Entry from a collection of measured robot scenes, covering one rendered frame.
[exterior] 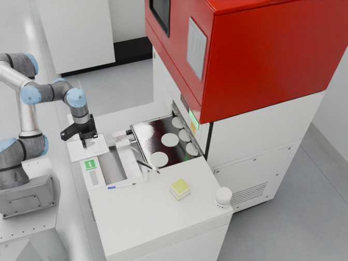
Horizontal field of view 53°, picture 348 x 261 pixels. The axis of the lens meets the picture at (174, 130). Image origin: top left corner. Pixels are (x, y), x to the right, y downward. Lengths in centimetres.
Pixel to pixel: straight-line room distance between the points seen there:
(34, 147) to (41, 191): 24
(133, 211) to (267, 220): 142
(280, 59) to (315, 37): 17
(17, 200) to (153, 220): 66
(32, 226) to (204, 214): 85
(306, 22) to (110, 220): 120
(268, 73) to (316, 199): 166
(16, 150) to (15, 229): 39
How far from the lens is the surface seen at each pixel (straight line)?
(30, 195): 183
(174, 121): 209
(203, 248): 199
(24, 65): 186
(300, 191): 308
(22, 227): 192
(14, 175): 185
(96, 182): 179
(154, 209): 168
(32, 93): 148
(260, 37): 146
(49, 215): 191
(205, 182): 177
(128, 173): 189
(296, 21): 153
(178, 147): 197
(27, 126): 189
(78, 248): 270
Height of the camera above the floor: 244
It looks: 49 degrees down
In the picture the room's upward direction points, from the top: 3 degrees clockwise
